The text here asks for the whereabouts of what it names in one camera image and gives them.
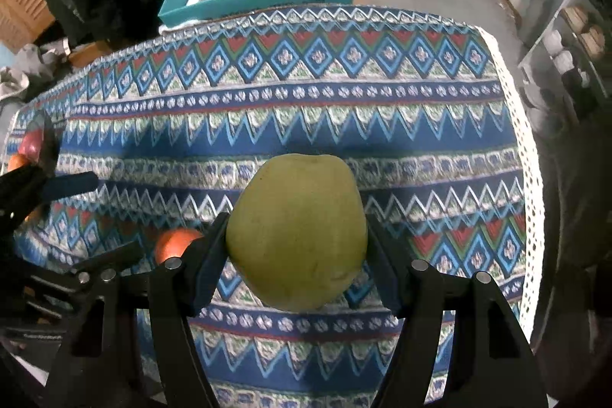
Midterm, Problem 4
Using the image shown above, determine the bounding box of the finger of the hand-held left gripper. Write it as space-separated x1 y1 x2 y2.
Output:
0 166 99 227
71 241 146 286

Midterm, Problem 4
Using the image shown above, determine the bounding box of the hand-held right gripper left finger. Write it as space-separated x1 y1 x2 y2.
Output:
45 212 231 408

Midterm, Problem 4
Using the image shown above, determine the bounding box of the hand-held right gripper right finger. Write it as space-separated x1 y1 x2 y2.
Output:
366 221 548 408

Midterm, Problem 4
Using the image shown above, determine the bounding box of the red apple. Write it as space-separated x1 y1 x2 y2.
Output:
18 128 46 163

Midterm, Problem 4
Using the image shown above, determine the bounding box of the yellow-green pear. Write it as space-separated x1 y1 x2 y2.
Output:
226 153 369 312

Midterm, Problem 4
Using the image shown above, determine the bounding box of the red-orange fruit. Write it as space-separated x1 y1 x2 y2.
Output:
7 154 36 172

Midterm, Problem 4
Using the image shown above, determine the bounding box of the grey hoodie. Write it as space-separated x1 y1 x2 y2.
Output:
0 44 65 104

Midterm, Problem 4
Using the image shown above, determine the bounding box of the blue patterned tablecloth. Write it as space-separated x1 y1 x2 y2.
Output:
10 5 546 408

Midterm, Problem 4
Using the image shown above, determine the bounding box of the wooden furniture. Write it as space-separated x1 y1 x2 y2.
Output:
0 0 54 51

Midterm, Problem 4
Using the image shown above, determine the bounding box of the white shelf unit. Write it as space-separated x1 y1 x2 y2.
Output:
519 0 612 129

